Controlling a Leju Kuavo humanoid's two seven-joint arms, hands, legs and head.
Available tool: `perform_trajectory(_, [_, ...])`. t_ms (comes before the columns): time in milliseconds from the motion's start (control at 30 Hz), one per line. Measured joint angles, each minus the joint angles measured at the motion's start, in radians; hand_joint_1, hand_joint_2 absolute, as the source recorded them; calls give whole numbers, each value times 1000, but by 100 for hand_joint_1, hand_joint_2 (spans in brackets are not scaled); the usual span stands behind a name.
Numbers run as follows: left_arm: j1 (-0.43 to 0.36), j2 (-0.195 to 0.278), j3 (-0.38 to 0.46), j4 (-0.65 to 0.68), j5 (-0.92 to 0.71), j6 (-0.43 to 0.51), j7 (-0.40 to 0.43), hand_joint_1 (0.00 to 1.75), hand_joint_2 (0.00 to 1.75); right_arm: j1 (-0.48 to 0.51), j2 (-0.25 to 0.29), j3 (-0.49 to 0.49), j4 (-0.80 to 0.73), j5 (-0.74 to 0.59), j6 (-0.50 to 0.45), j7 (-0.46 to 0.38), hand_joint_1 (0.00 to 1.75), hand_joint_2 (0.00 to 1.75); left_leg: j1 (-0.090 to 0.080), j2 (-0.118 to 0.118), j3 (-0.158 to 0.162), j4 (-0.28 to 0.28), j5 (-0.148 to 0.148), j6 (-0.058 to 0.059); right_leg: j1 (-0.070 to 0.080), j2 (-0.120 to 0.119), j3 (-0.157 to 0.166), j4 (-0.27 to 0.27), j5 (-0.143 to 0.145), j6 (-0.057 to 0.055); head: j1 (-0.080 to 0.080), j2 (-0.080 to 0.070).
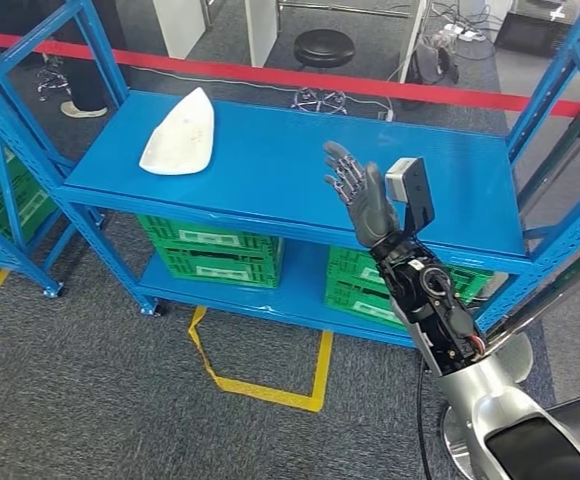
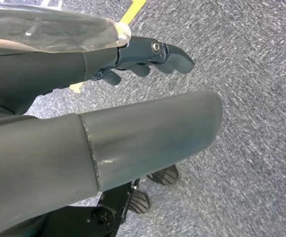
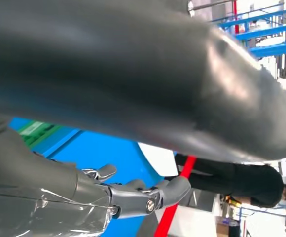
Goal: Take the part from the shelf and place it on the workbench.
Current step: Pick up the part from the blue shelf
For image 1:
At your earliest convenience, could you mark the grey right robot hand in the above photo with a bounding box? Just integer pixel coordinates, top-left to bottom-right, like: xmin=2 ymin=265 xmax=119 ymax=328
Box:
xmin=322 ymin=140 xmax=402 ymax=250

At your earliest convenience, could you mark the white plastic shell part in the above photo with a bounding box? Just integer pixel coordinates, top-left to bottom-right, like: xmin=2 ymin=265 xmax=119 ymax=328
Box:
xmin=138 ymin=86 xmax=216 ymax=177

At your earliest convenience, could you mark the chrome stool base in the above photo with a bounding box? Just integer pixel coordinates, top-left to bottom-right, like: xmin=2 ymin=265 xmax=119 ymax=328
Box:
xmin=291 ymin=86 xmax=348 ymax=117
xmin=36 ymin=56 xmax=72 ymax=102

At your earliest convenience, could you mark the black bag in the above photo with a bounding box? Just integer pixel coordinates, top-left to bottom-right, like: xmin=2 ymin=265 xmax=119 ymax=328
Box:
xmin=403 ymin=34 xmax=461 ymax=89

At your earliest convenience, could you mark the black round stool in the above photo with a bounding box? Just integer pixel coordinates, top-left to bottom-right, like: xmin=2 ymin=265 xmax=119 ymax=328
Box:
xmin=292 ymin=28 xmax=356 ymax=72

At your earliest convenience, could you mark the white power strip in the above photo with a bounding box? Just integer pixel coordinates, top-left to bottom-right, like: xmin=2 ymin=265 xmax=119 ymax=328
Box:
xmin=441 ymin=21 xmax=487 ymax=44

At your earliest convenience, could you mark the white desk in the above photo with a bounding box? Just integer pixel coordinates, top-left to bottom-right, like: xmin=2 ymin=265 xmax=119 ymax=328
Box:
xmin=243 ymin=0 xmax=432 ymax=85
xmin=151 ymin=0 xmax=207 ymax=61

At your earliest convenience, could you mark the red barrier belt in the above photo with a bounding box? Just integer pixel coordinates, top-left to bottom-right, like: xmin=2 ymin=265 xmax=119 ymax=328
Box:
xmin=0 ymin=29 xmax=580 ymax=121

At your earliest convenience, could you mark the black case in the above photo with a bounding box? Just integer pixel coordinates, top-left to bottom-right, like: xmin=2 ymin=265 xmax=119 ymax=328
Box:
xmin=494 ymin=7 xmax=572 ymax=60

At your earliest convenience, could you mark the person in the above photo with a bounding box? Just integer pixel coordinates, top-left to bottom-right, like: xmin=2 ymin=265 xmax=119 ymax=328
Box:
xmin=57 ymin=0 xmax=132 ymax=121

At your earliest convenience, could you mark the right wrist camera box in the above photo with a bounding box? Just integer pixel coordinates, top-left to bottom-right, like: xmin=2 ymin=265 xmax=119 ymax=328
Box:
xmin=384 ymin=156 xmax=436 ymax=241

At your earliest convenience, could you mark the white power cable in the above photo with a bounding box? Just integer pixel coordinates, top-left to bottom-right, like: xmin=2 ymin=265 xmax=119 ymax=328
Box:
xmin=129 ymin=64 xmax=396 ymax=123

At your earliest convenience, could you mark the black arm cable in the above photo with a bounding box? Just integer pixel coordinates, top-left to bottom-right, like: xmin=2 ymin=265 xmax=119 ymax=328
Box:
xmin=415 ymin=356 xmax=434 ymax=480

